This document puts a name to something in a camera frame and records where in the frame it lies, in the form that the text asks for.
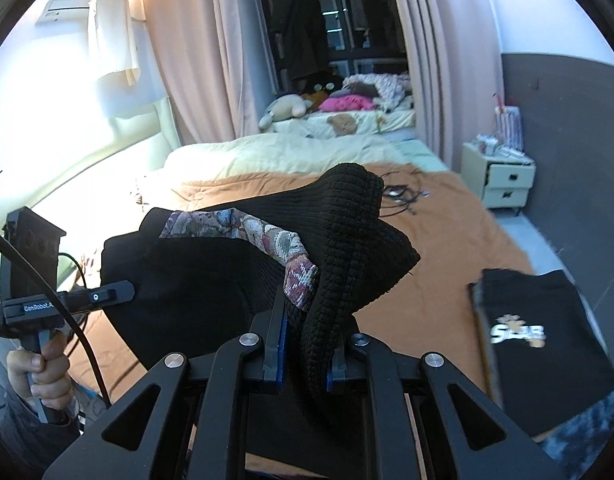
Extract pink curtain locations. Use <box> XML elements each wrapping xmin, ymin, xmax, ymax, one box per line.
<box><xmin>142</xmin><ymin>0</ymin><xmax>268</xmax><ymax>148</ymax></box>
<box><xmin>384</xmin><ymin>0</ymin><xmax>502</xmax><ymax>171</ymax></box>

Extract white hanging garment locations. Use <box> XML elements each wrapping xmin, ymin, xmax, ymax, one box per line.
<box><xmin>84</xmin><ymin>0</ymin><xmax>140</xmax><ymax>88</ymax></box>

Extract cream sheeted mattress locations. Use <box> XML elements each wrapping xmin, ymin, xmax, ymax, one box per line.
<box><xmin>259</xmin><ymin>107</ymin><xmax>418</xmax><ymax>136</ymax></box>

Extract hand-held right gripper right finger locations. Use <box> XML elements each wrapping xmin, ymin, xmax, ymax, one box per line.
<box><xmin>326</xmin><ymin>317</ymin><xmax>568</xmax><ymax>480</ymax></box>

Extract pile of patterned bedding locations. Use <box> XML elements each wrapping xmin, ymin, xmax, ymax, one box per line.
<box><xmin>342</xmin><ymin>72</ymin><xmax>412</xmax><ymax>111</ymax></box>

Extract person's left hand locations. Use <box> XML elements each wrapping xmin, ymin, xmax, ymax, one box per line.
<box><xmin>7</xmin><ymin>332</ymin><xmax>72</xmax><ymax>413</ymax></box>

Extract white air conditioner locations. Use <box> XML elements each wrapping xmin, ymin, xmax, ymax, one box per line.
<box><xmin>36</xmin><ymin>0</ymin><xmax>95</xmax><ymax>26</ymax></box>

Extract hanging black coat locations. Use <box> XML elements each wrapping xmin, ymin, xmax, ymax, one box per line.
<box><xmin>272</xmin><ymin>0</ymin><xmax>328</xmax><ymax>83</ymax></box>

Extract white nightstand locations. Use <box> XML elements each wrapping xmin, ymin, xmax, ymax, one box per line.
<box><xmin>459</xmin><ymin>141</ymin><xmax>536</xmax><ymax>211</ymax></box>

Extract cream plush toy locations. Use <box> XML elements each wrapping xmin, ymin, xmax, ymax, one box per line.
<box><xmin>258</xmin><ymin>94</ymin><xmax>312</xmax><ymax>133</ymax></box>

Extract grey blue shaggy rug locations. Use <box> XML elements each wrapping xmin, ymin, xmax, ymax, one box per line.
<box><xmin>539</xmin><ymin>370</ymin><xmax>614</xmax><ymax>480</ymax></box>

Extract black plush toy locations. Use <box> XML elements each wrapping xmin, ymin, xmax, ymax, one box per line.
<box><xmin>299</xmin><ymin>77</ymin><xmax>345</xmax><ymax>106</ymax></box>

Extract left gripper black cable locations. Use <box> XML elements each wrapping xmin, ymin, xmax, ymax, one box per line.
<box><xmin>57</xmin><ymin>252</ymin><xmax>95</xmax><ymax>333</ymax></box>

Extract white pink toiletry containers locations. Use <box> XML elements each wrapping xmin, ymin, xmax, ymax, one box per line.
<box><xmin>474</xmin><ymin>92</ymin><xmax>532</xmax><ymax>161</ymax></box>

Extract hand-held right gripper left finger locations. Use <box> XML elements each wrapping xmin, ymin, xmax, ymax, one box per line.
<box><xmin>52</xmin><ymin>300</ymin><xmax>290</xmax><ymax>480</ymax></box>

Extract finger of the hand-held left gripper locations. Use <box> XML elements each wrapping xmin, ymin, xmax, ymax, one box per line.
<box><xmin>67</xmin><ymin>281</ymin><xmax>136</xmax><ymax>317</ymax></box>

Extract folded black printed t-shirt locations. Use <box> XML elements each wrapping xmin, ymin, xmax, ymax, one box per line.
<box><xmin>469</xmin><ymin>267</ymin><xmax>614</xmax><ymax>438</ymax></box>

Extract tangled black cables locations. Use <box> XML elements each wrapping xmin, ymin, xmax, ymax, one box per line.
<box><xmin>379</xmin><ymin>170</ymin><xmax>432</xmax><ymax>218</ymax></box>

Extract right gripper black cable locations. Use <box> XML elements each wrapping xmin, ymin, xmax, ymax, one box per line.
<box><xmin>0</xmin><ymin>225</ymin><xmax>112</xmax><ymax>411</ymax></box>

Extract black knit garment patterned trim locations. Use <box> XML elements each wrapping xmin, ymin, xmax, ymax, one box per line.
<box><xmin>101</xmin><ymin>162</ymin><xmax>422</xmax><ymax>441</ymax></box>

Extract brown teddy bear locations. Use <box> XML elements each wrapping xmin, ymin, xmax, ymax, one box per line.
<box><xmin>328</xmin><ymin>114</ymin><xmax>358</xmax><ymax>137</ymax></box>

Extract brown blanket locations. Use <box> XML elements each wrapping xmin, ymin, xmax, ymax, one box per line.
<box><xmin>62</xmin><ymin>162</ymin><xmax>538</xmax><ymax>480</ymax></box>

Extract person's left forearm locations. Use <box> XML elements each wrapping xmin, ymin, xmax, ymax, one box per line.
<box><xmin>0</xmin><ymin>390</ymin><xmax>82</xmax><ymax>461</ymax></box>

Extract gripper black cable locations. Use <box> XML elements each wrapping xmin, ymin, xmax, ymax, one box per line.
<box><xmin>0</xmin><ymin>225</ymin><xmax>112</xmax><ymax>411</ymax></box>
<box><xmin>57</xmin><ymin>252</ymin><xmax>95</xmax><ymax>333</ymax></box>

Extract pink cloth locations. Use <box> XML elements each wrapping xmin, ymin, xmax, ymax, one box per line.
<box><xmin>319</xmin><ymin>95</ymin><xmax>375</xmax><ymax>112</ymax></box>

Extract cream blanket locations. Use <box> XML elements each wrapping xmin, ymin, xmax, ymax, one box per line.
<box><xmin>164</xmin><ymin>135</ymin><xmax>450</xmax><ymax>186</ymax></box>

